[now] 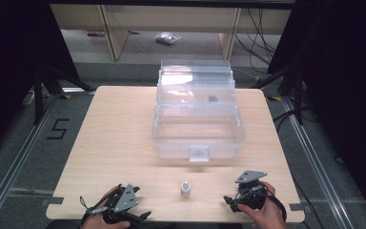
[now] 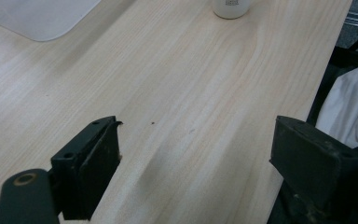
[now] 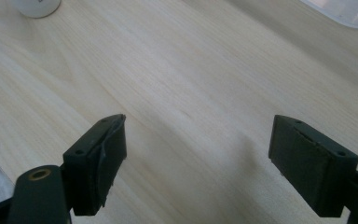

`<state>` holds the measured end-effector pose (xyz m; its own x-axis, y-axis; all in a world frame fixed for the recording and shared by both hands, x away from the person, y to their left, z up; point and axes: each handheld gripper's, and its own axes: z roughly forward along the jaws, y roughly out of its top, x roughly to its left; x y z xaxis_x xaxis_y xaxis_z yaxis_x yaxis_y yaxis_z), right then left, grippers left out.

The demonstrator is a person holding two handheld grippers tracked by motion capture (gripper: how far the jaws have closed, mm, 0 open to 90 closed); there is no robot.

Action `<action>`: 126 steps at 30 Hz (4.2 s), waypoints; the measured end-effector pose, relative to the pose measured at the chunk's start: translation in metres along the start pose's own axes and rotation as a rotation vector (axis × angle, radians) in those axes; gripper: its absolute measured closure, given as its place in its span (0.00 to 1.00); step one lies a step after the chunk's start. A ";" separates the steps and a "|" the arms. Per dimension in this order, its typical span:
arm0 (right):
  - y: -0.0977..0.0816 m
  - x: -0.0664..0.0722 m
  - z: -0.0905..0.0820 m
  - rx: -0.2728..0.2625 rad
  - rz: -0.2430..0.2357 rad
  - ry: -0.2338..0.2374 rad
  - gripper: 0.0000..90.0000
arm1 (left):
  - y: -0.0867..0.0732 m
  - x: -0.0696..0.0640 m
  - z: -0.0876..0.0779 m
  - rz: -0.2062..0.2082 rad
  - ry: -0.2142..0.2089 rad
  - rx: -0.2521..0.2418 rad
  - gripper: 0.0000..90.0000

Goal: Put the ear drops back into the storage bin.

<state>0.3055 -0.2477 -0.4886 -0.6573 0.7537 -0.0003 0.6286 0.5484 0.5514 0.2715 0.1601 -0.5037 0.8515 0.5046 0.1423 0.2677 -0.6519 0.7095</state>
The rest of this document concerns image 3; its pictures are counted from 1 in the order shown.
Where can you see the white round container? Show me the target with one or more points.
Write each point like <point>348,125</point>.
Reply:
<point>38,6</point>

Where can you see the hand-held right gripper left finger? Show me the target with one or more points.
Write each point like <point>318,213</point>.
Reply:
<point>87,174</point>

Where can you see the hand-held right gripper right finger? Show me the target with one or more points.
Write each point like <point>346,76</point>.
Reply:
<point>310,161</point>

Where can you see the clear plastic container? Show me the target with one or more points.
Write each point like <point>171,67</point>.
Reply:
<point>345,11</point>

